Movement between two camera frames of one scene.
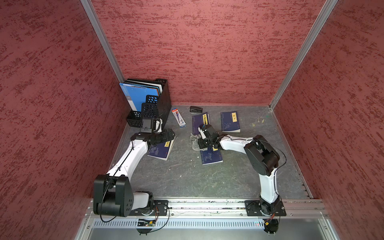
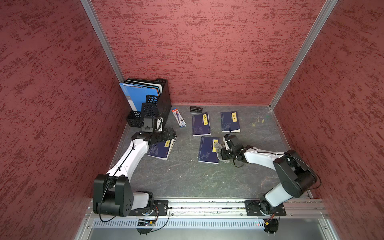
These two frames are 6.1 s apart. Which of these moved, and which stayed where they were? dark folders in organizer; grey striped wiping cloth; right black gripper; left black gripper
Moved: right black gripper; grey striped wiping cloth
Stayed: dark folders in organizer; left black gripper
